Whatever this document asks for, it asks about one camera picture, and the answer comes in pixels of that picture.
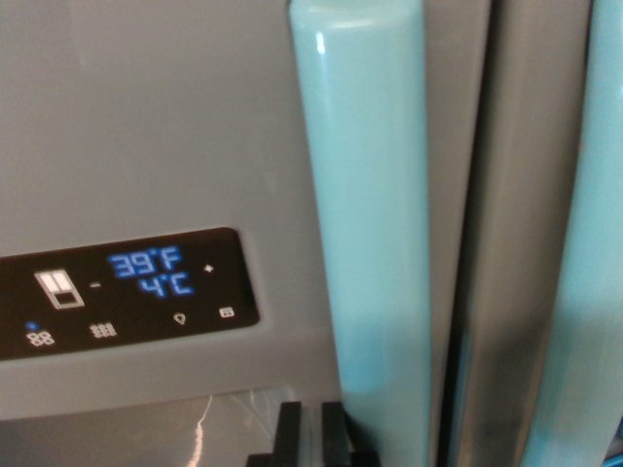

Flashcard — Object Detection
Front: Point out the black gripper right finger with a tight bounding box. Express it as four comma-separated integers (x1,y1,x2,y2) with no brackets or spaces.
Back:
320,401,382,467

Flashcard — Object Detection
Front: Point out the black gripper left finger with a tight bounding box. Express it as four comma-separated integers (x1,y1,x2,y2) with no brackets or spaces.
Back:
246,401,304,467

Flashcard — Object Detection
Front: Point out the grey fridge door without display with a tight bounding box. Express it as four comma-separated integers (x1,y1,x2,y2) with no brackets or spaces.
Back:
436,0,623,467

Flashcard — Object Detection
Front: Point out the black temperature display panel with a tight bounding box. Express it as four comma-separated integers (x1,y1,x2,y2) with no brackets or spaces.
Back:
0,226,261,363

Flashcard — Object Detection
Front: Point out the teal handle of plain door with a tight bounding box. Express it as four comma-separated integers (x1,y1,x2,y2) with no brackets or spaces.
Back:
527,0,623,467

